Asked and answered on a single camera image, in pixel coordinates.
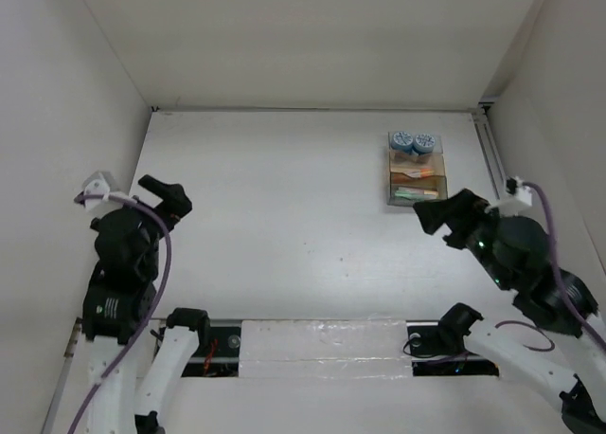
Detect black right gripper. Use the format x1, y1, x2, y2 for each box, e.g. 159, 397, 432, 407
412, 186, 513, 289

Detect thin orange pen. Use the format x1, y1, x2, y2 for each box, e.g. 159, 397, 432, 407
402, 169, 435, 179

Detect green-capped clear highlighter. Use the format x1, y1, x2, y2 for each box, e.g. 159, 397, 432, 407
394, 191, 419, 200

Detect blue round putty jar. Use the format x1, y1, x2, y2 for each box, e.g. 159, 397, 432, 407
389, 131, 414, 154

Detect yellow-capped pink highlighter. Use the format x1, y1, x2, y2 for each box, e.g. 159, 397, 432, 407
417, 190, 438, 199

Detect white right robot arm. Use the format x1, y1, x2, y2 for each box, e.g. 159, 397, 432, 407
404, 190, 605, 433

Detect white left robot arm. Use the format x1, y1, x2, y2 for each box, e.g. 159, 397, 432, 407
68, 172, 211, 433

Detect tiered acrylic organizer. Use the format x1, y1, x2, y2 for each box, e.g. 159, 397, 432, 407
386, 131, 448, 207

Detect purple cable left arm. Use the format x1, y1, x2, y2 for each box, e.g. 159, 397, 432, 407
68, 194, 172, 434

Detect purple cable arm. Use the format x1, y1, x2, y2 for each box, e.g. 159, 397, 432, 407
433, 181, 606, 364
68, 194, 172, 434

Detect aluminium rail at wall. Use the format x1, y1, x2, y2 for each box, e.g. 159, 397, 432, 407
472, 102, 507, 200

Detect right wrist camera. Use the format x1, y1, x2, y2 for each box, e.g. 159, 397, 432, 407
486, 177, 532, 217

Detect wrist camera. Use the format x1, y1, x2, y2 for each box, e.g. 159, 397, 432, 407
80, 171, 128, 217
486, 177, 532, 217

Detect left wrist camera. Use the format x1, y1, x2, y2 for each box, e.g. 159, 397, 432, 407
80, 171, 128, 217

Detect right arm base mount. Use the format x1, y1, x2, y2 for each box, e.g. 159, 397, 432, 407
402, 303, 499, 377

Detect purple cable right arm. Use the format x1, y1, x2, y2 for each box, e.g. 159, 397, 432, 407
433, 181, 606, 364

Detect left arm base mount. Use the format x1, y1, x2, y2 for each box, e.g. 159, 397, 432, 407
151, 307, 241, 378

